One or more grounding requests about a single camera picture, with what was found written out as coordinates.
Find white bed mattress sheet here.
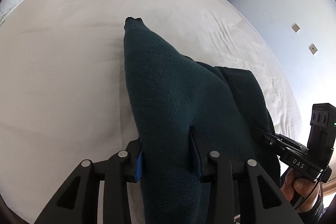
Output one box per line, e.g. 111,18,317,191
1,0,301,223

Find upper beige wall switch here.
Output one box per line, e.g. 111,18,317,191
291,23,301,33

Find person's right hand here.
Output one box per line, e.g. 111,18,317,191
280,168,321,213

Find dark green knit sweater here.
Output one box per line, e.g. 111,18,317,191
123,18,280,223

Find lower beige wall socket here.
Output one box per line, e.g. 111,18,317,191
309,44,317,55

